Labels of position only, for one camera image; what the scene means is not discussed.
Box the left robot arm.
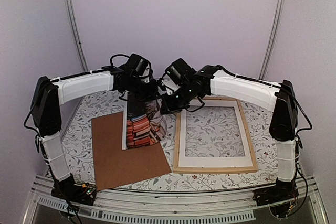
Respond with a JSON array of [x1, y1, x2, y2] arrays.
[[27, 54, 158, 200]]

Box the floral tablecloth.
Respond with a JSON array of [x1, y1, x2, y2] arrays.
[[62, 91, 278, 191]]

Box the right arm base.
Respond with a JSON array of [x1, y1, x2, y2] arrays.
[[253, 182, 299, 218]]

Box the books and cat photo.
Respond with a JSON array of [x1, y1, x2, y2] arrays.
[[122, 97, 167, 150]]

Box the brown backing board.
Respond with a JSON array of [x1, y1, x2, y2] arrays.
[[91, 112, 171, 190]]

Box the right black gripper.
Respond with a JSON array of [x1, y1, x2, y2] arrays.
[[159, 83, 198, 115]]

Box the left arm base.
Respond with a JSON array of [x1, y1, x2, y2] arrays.
[[51, 180, 97, 206]]

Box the right aluminium post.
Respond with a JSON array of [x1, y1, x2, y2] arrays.
[[259, 0, 285, 80]]

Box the front aluminium rail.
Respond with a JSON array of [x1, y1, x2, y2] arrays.
[[22, 175, 329, 223]]

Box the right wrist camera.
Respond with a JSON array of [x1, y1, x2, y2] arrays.
[[158, 77, 175, 95]]

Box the wooden picture frame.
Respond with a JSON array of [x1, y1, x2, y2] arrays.
[[172, 97, 259, 175]]

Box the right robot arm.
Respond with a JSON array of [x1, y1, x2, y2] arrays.
[[159, 58, 304, 201]]

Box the aluminium post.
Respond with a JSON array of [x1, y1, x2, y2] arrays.
[[65, 0, 88, 71], [259, 0, 285, 80]]

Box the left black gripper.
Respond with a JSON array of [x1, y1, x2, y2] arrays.
[[126, 76, 161, 103]]

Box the white mat board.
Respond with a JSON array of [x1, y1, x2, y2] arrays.
[[177, 100, 253, 169]]

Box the left aluminium post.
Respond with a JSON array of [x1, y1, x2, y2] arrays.
[[65, 0, 88, 71]]

